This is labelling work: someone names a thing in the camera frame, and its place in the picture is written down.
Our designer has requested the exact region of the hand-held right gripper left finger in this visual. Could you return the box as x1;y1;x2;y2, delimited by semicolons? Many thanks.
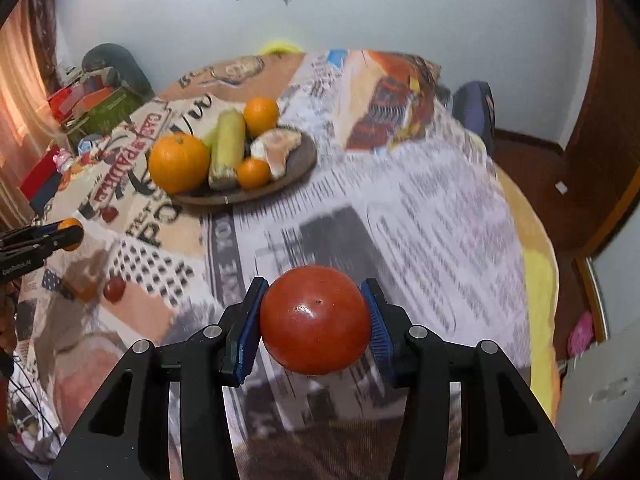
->
47;276;271;480

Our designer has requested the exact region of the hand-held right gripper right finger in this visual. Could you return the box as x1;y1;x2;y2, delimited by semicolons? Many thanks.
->
361;278;583;480

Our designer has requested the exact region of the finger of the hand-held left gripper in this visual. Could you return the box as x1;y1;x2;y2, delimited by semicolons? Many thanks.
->
0;220;68;243
0;234;85;263

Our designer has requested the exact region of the small tangerine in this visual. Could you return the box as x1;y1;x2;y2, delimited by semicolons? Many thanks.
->
60;218;85;252
236;158;272;190

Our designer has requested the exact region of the red tomato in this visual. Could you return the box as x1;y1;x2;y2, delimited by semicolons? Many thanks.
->
260;265;373;376

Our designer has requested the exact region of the large orange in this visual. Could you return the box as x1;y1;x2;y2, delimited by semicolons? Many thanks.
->
148;132;211;195

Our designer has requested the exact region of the dark round plate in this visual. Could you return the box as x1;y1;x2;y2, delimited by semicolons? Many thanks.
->
170;127;319;206

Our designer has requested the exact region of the peeled orange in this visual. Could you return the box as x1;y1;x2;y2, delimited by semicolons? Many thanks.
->
250;128;303;179

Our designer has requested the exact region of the medium orange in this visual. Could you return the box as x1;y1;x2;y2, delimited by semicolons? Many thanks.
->
243;96;280;137

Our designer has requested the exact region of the red grape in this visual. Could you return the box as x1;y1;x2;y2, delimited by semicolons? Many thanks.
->
103;277;127;304

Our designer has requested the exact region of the red box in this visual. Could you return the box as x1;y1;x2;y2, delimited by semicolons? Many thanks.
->
48;85;117;122

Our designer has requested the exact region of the green storage box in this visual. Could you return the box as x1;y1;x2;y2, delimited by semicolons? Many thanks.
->
75;87;147;137

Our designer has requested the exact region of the orange brown curtain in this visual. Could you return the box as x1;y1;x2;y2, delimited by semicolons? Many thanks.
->
0;0;63;221

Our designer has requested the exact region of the yellow table cover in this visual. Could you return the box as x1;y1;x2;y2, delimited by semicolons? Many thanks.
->
492;167;562;423

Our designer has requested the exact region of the grey plush toy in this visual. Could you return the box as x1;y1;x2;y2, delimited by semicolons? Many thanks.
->
81;43;154;107

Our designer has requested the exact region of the pink toy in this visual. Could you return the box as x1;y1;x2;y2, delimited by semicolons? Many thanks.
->
567;311;597;362

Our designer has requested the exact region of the white board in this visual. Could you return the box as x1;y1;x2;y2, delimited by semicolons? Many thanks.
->
554;319;640;463

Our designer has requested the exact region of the blue chair back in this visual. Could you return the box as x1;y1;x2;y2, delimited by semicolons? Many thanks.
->
452;81;497;149

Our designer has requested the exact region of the framed mirror panel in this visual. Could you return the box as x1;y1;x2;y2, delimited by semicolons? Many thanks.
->
574;240;640;343

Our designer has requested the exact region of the wooden door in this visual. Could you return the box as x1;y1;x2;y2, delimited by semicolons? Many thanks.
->
562;0;640;253

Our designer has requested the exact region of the yellow foam ring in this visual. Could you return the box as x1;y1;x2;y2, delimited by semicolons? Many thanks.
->
259;40;307;55

